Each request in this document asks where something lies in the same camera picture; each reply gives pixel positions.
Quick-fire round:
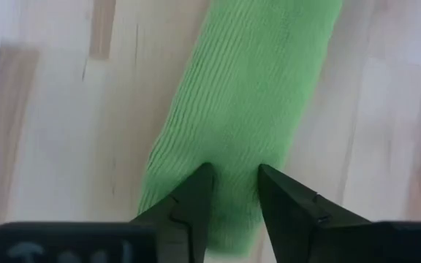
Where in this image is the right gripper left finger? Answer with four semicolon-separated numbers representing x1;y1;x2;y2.
129;162;215;263

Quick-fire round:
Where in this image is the green microfiber towel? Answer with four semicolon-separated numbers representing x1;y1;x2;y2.
137;0;344;256

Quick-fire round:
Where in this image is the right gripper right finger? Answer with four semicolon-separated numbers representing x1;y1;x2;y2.
257;163;421;263

